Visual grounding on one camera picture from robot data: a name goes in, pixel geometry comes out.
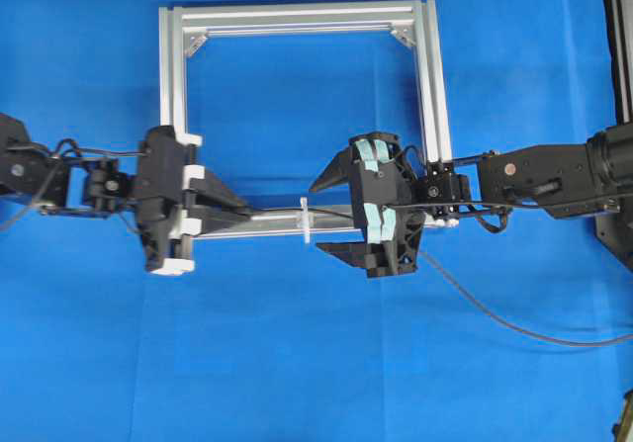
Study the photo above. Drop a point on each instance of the white string loop holder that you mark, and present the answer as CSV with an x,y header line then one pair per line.
x,y
305,220

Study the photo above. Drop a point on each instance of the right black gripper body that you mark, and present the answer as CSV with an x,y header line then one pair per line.
x,y
381,184

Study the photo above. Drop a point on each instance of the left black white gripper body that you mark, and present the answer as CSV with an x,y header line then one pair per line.
x,y
158,195

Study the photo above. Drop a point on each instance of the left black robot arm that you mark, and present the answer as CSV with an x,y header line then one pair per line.
x,y
74,181

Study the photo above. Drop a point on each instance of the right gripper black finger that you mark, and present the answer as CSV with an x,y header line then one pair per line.
x,y
335,173
369,257

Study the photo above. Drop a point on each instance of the black metal stand right edge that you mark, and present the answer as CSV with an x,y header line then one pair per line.
x,y
618,115

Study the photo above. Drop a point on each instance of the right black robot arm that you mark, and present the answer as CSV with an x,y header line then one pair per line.
x,y
564,180

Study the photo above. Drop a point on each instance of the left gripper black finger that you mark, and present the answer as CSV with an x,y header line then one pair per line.
x,y
205,219
211,191

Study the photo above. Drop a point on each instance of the aluminium extrusion frame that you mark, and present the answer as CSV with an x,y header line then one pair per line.
x,y
275,90

